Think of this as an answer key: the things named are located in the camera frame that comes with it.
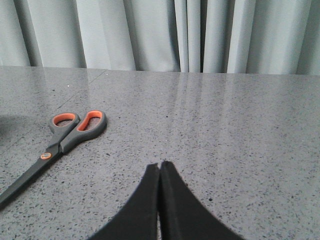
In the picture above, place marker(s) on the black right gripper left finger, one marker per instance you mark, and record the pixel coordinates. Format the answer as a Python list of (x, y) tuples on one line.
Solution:
[(137, 219)]

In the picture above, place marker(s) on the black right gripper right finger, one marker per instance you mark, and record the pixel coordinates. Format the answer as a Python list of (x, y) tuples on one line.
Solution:
[(182, 216)]

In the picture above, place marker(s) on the grey curtain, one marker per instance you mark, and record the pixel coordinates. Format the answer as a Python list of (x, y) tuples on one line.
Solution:
[(209, 36)]

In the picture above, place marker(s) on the grey orange scissors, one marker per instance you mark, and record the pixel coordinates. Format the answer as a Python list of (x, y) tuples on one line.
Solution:
[(68, 131)]

